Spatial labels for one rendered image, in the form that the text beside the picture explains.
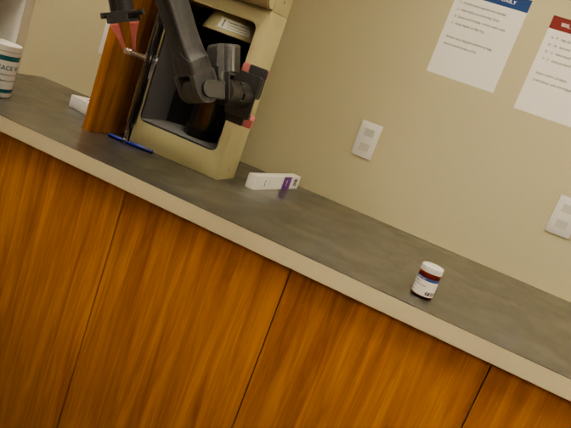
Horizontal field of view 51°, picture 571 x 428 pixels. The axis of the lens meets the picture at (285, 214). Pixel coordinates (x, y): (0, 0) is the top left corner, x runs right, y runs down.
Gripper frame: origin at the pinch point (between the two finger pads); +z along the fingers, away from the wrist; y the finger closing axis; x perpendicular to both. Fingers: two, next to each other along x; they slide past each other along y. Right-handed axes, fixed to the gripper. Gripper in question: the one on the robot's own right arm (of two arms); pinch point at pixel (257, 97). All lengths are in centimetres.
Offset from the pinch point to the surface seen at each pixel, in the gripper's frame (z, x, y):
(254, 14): 12.0, 13.4, 18.7
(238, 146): 18.8, 8.9, -16.1
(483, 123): 55, -49, 13
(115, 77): 7.7, 45.9, -9.5
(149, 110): 15.3, 37.4, -15.8
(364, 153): 54, -18, -8
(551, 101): 55, -64, 25
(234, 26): 15.0, 19.5, 14.3
